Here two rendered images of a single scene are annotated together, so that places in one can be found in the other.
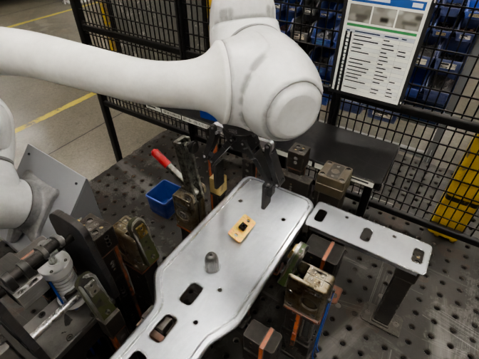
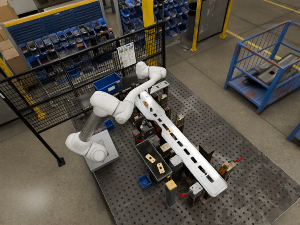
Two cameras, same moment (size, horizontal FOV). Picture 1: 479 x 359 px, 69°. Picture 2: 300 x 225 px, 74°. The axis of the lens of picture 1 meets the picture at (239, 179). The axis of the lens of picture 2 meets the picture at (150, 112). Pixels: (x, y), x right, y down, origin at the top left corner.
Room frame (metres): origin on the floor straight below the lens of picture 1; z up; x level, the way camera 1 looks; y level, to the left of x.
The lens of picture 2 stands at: (-0.25, 1.32, 2.66)
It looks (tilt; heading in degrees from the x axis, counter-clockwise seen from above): 49 degrees down; 300
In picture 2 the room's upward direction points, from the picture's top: 6 degrees counter-clockwise
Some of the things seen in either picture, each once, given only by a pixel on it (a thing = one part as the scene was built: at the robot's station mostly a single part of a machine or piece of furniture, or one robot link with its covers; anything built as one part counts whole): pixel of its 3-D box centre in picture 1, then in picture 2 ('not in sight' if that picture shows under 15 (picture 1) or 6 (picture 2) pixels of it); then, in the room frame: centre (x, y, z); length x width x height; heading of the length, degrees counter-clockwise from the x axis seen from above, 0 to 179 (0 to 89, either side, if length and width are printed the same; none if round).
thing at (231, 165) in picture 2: not in sight; (223, 173); (-0.42, 0.40, 0.88); 0.15 x 0.11 x 0.36; 58
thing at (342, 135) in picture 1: (259, 124); (113, 88); (1.04, -0.07, 1.02); 0.90 x 0.22 x 0.03; 58
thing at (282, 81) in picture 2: not in sight; (273, 66); (-0.79, -2.00, 0.47); 1.20 x 0.80 x 0.95; 56
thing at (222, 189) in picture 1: (220, 222); not in sight; (0.70, 0.06, 0.88); 0.04 x 0.04 x 0.36; 58
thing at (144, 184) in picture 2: not in sight; (144, 182); (0.23, 0.73, 0.74); 0.11 x 0.10 x 0.09; 148
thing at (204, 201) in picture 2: not in sight; (211, 190); (-0.36, 0.58, 0.84); 0.18 x 0.06 x 0.29; 58
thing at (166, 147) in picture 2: not in sight; (165, 156); (0.12, 0.46, 0.89); 0.13 x 0.11 x 0.38; 58
